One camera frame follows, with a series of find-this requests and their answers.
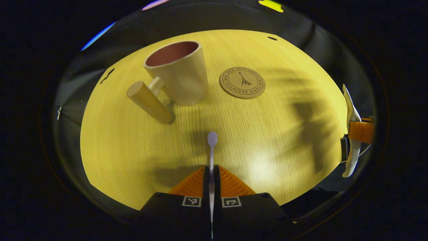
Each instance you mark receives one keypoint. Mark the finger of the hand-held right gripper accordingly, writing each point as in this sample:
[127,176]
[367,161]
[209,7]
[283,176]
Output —
[345,150]
[362,131]

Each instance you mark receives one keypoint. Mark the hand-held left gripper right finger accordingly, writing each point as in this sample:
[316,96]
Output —
[216,187]

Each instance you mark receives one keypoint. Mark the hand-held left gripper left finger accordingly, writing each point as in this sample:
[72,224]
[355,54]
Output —
[206,187]

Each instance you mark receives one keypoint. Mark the white toothpaste tube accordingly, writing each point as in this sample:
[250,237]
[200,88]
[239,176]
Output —
[350,107]

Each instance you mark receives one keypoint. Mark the white toothbrush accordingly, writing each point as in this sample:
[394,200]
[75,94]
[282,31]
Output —
[212,139]

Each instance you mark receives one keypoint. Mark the round cork coaster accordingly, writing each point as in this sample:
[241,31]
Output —
[234,87]

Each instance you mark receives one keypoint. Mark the yellow wooden desktop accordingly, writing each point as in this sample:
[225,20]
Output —
[267,134]

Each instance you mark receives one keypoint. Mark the white clip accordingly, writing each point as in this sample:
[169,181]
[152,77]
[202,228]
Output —
[59,112]

